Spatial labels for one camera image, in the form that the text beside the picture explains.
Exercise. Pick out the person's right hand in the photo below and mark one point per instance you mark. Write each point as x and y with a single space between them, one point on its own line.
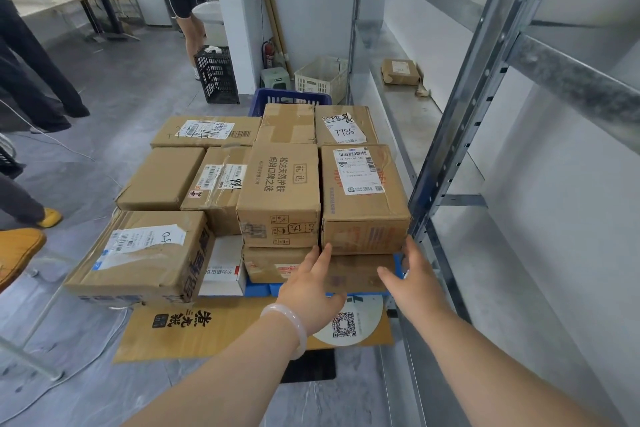
422 291

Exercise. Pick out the person's left hand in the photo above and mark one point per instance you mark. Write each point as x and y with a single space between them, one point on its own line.
310 296

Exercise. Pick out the large brown box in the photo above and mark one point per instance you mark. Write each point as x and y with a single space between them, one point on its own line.
360 271
265 261

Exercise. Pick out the cardboard box with white label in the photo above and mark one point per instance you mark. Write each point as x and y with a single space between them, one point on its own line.
365 231

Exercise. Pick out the box with Chinese print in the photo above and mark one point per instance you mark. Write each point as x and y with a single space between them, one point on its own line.
280 211

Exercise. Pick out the white router box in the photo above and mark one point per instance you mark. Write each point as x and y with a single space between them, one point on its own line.
222 261

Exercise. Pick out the taped box two labels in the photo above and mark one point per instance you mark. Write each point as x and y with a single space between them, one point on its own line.
220 216

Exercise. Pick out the box with torn label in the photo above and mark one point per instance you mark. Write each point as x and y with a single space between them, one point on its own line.
140 271

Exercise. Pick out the plain small cardboard box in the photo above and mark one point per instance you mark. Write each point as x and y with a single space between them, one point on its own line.
160 181

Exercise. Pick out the box with scribbled label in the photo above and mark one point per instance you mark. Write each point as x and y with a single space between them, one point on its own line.
165 136

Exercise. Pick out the metal shelving rack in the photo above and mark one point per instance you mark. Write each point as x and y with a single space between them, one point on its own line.
480 66

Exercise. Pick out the person's right forearm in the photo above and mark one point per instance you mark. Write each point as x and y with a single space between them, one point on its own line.
500 376

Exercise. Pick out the person's left forearm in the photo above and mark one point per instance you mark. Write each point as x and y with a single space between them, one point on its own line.
215 386

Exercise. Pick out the yellow printed cardboard box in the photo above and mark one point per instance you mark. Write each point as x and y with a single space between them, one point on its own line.
225 336

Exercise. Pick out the cardboard scrap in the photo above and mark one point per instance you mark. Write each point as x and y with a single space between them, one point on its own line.
423 90

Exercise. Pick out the dark blue plastic crate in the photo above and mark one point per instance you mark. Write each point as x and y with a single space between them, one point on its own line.
260 99

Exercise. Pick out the cream plastic basket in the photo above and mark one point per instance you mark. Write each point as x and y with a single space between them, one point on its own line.
315 84

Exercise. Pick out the green plastic stool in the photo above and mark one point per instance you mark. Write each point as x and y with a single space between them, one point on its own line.
275 75

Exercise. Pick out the black plastic crate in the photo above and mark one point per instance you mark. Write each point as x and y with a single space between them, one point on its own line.
7 159
217 76

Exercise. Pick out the red fire extinguisher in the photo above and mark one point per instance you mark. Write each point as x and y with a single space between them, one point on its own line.
269 55

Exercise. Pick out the white rag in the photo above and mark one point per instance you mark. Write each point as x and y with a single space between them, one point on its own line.
212 49

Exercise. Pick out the yellow shoe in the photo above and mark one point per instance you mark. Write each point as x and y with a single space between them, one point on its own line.
50 218

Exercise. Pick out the white round chair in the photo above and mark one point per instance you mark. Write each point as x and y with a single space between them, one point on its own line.
210 11

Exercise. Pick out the black pedestal stand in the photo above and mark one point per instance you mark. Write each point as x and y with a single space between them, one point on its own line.
310 366

